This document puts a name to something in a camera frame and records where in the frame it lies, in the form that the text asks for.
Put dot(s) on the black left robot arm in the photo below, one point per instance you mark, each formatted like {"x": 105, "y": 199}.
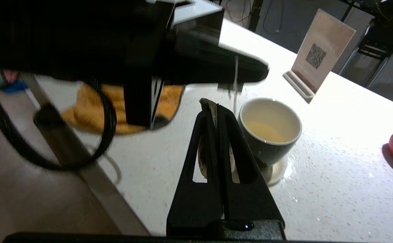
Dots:
{"x": 64, "y": 37}

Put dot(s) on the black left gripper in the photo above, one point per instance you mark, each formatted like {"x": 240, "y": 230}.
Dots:
{"x": 142, "y": 101}

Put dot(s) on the orange microfiber cloth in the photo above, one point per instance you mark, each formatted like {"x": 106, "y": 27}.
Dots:
{"x": 88, "y": 114}

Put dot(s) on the black mug white inside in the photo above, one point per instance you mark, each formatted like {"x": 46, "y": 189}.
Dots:
{"x": 270, "y": 148}

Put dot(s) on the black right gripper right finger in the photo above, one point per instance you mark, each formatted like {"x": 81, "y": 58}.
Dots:
{"x": 250, "y": 199}

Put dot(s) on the white tea bag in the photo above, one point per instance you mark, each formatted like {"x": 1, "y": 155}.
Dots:
{"x": 212, "y": 106}

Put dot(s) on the QR code sign stand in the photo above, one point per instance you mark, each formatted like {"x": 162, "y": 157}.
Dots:
{"x": 321, "y": 57}

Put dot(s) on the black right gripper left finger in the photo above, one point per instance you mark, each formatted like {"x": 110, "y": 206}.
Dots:
{"x": 196, "y": 202}

